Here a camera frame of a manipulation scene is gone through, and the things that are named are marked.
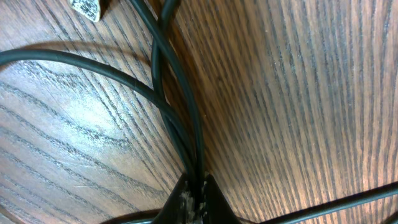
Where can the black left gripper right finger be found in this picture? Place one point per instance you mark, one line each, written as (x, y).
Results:
(216, 209)

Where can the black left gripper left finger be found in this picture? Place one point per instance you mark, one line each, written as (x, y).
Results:
(178, 208)

